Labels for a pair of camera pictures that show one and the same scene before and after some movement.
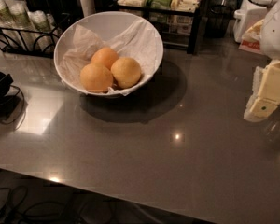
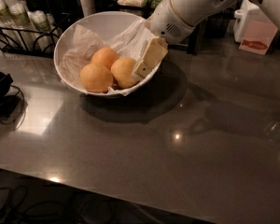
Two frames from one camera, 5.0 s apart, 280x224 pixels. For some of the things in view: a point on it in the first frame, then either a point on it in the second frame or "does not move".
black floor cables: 8,206 does not move
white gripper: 276,32 -> 165,21
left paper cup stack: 2,12 does not move
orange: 126,72 does not move
